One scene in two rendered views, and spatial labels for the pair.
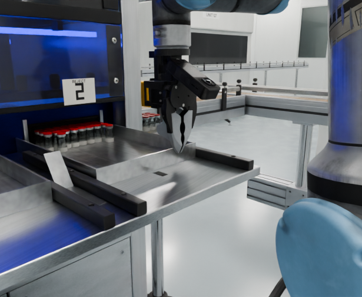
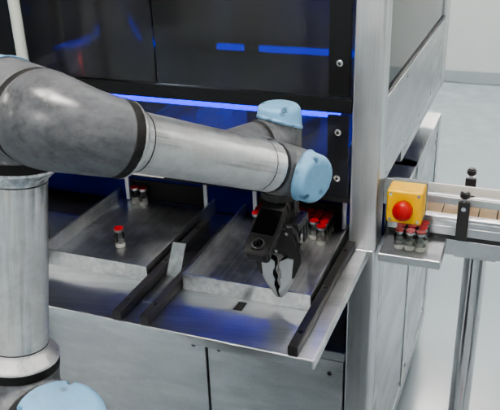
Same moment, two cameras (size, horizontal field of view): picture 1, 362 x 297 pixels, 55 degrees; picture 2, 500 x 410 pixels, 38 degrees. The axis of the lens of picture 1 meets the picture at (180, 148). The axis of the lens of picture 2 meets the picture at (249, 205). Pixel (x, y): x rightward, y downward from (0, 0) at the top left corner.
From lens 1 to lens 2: 1.20 m
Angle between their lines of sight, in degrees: 64
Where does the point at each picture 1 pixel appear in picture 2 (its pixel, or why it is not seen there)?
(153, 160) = (245, 290)
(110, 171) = (195, 281)
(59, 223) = (115, 298)
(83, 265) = not seen: hidden behind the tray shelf
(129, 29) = (363, 121)
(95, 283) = (291, 383)
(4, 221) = (109, 279)
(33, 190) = (134, 268)
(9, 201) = (119, 268)
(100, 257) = not seen: hidden behind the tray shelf
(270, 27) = not seen: outside the picture
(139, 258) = (356, 396)
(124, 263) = (332, 388)
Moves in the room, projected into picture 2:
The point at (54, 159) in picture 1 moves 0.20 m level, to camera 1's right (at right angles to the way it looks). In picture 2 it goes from (178, 249) to (211, 296)
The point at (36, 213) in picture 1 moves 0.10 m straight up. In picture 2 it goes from (126, 285) to (120, 240)
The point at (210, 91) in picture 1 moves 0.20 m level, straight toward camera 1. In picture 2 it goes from (248, 254) to (129, 276)
